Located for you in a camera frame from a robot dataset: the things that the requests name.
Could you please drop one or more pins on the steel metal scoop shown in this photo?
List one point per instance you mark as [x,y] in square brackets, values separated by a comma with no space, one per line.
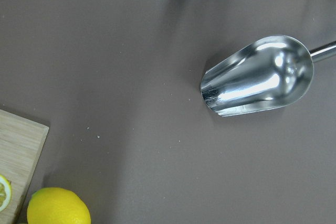
[271,73]

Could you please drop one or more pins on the bamboo cutting board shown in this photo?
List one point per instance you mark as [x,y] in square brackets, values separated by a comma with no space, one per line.
[21,143]

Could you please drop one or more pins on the whole yellow lemon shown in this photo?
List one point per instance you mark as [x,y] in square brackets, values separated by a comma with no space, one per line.
[57,205]

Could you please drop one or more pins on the lemon half slice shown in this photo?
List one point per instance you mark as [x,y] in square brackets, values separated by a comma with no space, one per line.
[6,193]

